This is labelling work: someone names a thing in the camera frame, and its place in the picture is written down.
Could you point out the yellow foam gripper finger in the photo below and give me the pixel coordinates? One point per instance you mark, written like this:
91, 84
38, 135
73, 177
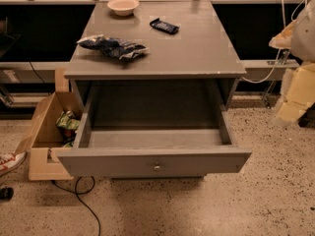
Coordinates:
297, 95

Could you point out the blue chip bag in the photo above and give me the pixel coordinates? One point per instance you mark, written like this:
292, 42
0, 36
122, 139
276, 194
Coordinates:
113, 47

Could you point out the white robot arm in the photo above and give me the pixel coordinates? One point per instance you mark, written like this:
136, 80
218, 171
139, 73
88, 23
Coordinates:
299, 35

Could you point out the grey open top drawer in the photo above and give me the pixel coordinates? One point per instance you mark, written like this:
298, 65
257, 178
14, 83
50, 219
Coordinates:
129, 126

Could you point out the green snack bag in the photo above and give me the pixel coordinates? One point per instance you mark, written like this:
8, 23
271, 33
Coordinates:
68, 125

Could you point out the dark blue snack bar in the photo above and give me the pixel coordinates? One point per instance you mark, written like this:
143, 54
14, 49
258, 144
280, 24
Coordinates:
160, 25

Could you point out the beige bowl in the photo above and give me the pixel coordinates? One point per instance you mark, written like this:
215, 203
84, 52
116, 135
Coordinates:
123, 8

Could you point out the cardboard box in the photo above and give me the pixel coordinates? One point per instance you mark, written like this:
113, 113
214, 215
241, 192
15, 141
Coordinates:
43, 139

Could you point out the red and white sneaker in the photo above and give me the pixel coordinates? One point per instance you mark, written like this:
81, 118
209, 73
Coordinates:
11, 161

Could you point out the black round object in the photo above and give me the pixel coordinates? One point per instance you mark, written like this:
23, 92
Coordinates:
6, 194

